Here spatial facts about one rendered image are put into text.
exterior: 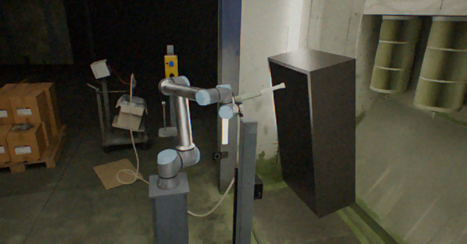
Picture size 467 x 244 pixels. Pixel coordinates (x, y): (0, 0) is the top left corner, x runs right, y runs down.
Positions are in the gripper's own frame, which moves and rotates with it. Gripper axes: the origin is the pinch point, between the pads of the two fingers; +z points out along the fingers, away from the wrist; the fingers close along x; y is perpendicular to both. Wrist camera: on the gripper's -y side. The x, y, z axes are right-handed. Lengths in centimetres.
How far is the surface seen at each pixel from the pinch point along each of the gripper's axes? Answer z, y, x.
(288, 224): 57, 130, -6
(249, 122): -119, 2, 35
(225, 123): 74, 19, -41
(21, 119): 82, -60, -310
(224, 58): 65, -42, -19
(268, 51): 86, -36, 21
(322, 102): -8, 16, 57
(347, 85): 1, 11, 76
